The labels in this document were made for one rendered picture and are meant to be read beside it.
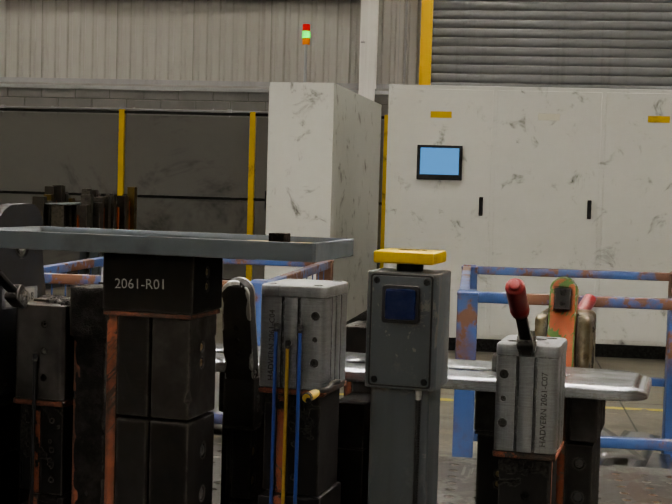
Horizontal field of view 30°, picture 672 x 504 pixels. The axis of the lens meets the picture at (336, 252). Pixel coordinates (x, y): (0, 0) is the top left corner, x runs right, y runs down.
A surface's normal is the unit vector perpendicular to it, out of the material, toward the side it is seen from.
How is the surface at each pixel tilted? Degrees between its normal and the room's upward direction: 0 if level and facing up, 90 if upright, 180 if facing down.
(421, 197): 90
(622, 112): 90
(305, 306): 90
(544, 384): 90
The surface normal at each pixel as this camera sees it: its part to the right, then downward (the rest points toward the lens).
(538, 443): -0.28, 0.04
